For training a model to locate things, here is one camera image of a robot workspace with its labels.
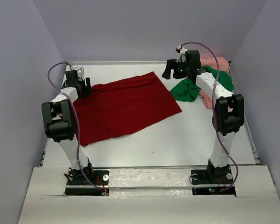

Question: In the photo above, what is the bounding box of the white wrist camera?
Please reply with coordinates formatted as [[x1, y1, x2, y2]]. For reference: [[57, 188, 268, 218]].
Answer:
[[175, 45, 187, 63], [74, 67, 84, 81]]

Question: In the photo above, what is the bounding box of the aluminium table rail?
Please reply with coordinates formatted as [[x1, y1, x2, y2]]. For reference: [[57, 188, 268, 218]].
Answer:
[[38, 150, 46, 167], [228, 60, 262, 165]]

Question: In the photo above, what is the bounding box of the pink t-shirt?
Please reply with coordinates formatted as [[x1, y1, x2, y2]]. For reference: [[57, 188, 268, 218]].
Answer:
[[199, 56, 231, 110]]

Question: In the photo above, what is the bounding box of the white front cover board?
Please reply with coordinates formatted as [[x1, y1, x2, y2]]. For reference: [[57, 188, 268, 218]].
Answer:
[[19, 166, 280, 224]]

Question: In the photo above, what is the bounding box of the aluminium right table rail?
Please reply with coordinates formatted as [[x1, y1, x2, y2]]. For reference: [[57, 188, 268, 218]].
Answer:
[[228, 60, 262, 165]]

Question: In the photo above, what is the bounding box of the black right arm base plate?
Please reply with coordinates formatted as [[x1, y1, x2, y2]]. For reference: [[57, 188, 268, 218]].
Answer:
[[189, 169, 236, 196]]

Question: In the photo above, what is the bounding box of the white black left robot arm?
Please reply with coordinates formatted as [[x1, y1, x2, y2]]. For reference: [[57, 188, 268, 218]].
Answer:
[[42, 67, 94, 184]]

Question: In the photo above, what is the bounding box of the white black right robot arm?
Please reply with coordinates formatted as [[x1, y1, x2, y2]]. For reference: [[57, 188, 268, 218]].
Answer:
[[162, 47, 245, 185]]

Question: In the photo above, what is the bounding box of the red t-shirt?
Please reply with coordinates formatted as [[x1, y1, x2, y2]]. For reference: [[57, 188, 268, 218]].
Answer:
[[74, 72, 182, 147]]

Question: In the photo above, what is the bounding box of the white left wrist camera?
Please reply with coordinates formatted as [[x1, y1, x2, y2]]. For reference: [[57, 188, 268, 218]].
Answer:
[[74, 67, 84, 81]]

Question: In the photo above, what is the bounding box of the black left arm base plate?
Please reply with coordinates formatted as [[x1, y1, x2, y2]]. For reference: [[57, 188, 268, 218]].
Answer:
[[63, 169, 110, 196]]

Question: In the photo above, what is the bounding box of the aluminium left table rail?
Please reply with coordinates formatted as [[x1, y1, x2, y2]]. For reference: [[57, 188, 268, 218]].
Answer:
[[38, 150, 46, 167]]

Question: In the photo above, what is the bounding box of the green t-shirt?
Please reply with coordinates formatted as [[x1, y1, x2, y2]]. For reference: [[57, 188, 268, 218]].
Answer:
[[170, 66, 234, 108]]

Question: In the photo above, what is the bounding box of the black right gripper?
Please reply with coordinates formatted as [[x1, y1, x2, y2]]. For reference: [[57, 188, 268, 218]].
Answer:
[[161, 59, 190, 79]]

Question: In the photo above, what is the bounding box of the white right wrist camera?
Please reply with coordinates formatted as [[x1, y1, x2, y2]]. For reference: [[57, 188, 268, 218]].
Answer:
[[175, 45, 187, 63]]

